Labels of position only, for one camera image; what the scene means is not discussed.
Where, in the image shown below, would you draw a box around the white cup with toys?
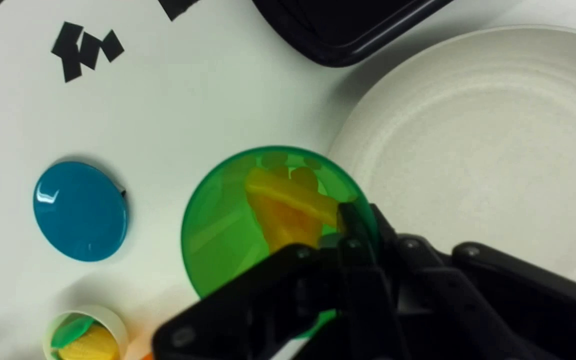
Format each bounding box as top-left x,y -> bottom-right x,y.
42,305 -> 127,360

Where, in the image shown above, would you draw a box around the black plastic tray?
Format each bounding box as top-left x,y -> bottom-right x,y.
252,0 -> 452,68

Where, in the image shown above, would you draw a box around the black tape pieces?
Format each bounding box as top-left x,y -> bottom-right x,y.
51,22 -> 123,82

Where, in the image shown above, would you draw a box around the yellow toy potato fry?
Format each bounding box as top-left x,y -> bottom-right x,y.
246,169 -> 337,227
260,206 -> 322,253

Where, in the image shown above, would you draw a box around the green plastic cup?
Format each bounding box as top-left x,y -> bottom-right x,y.
179,147 -> 369,299

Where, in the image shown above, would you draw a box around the beige round plate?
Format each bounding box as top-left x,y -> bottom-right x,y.
327,29 -> 576,281

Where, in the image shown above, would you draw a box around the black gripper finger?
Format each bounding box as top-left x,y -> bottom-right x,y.
339,203 -> 378,247

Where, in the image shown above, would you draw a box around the blue round lid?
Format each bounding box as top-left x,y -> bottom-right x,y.
32,161 -> 129,262

